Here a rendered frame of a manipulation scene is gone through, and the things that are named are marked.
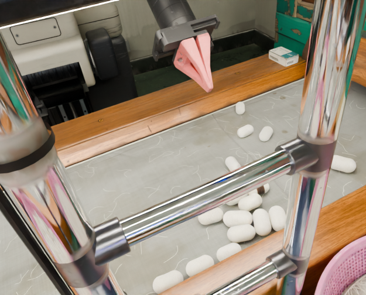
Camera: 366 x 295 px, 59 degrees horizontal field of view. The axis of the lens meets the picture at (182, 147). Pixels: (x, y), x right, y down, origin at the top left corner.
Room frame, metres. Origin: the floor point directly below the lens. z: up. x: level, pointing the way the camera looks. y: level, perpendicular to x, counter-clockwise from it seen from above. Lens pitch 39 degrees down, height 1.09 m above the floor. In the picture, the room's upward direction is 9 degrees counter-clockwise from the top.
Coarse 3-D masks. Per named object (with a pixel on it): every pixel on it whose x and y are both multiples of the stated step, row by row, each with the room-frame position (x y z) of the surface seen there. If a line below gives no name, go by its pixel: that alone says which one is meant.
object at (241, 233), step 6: (234, 228) 0.24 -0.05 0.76; (240, 228) 0.24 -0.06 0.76; (246, 228) 0.24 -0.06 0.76; (252, 228) 0.24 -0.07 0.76; (228, 234) 0.24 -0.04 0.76; (234, 234) 0.24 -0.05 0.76; (240, 234) 0.24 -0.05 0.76; (246, 234) 0.24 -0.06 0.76; (252, 234) 0.24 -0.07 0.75; (234, 240) 0.23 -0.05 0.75; (240, 240) 0.23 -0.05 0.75; (246, 240) 0.23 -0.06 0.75
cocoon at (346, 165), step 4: (336, 156) 0.34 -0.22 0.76; (340, 156) 0.34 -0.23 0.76; (336, 160) 0.34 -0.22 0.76; (340, 160) 0.33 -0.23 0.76; (344, 160) 0.33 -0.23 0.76; (348, 160) 0.33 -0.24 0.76; (352, 160) 0.33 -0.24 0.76; (332, 164) 0.33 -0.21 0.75; (336, 164) 0.33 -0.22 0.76; (340, 164) 0.33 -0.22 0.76; (344, 164) 0.33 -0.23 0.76; (348, 164) 0.32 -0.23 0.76; (352, 164) 0.32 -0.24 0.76; (332, 168) 0.33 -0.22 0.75; (336, 168) 0.33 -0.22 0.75; (340, 168) 0.33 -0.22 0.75; (344, 168) 0.32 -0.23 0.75; (348, 168) 0.32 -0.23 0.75; (352, 168) 0.32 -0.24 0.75; (348, 172) 0.32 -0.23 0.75
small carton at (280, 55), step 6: (276, 48) 0.70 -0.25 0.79; (282, 48) 0.70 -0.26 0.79; (270, 54) 0.69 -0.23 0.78; (276, 54) 0.67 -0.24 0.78; (282, 54) 0.66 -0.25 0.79; (288, 54) 0.66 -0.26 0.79; (294, 54) 0.65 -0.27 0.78; (276, 60) 0.67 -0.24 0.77; (282, 60) 0.65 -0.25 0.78; (288, 60) 0.64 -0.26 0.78; (294, 60) 0.65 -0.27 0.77
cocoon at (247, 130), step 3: (243, 126) 0.46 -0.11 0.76; (246, 126) 0.45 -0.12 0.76; (249, 126) 0.45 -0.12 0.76; (240, 129) 0.45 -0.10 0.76; (243, 129) 0.45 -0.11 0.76; (246, 129) 0.45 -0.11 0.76; (249, 129) 0.45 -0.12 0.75; (252, 129) 0.45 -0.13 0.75; (237, 132) 0.45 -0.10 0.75; (240, 132) 0.44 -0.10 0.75; (243, 132) 0.44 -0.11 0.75; (246, 132) 0.44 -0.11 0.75; (249, 132) 0.45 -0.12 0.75; (240, 135) 0.44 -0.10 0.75; (243, 135) 0.44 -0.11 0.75; (246, 135) 0.44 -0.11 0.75
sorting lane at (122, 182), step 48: (288, 96) 0.56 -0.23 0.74; (144, 144) 0.47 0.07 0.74; (192, 144) 0.45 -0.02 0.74; (240, 144) 0.43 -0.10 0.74; (336, 144) 0.39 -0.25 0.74; (96, 192) 0.37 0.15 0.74; (144, 192) 0.35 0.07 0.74; (288, 192) 0.31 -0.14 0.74; (336, 192) 0.29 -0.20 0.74; (0, 240) 0.30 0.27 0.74; (192, 240) 0.25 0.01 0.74; (0, 288) 0.22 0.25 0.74; (48, 288) 0.21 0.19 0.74; (144, 288) 0.20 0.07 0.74
